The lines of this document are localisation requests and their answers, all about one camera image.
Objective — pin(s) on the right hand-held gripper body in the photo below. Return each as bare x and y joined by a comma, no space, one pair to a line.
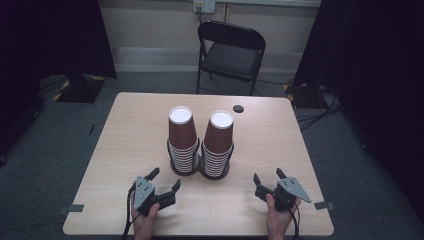
291,190

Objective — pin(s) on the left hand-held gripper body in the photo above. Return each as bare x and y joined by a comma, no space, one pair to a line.
143,193

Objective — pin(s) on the stack of brown paper cups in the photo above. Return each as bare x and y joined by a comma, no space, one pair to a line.
181,133
218,136

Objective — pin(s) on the person's left hand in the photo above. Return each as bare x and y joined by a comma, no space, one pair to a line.
144,225

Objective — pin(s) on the person's right hand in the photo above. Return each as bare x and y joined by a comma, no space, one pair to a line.
278,221

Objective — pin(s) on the grey tape strip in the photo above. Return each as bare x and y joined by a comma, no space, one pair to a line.
71,208
323,205

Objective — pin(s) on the black table grommet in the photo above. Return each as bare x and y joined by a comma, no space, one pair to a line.
238,108

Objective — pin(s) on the black stand base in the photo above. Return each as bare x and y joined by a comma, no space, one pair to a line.
301,96
80,88

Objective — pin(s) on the black folding chair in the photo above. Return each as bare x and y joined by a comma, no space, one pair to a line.
230,60

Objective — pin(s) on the black curtain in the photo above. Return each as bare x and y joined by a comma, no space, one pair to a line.
376,83
50,50

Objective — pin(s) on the white wall socket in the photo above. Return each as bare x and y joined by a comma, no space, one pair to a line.
204,5

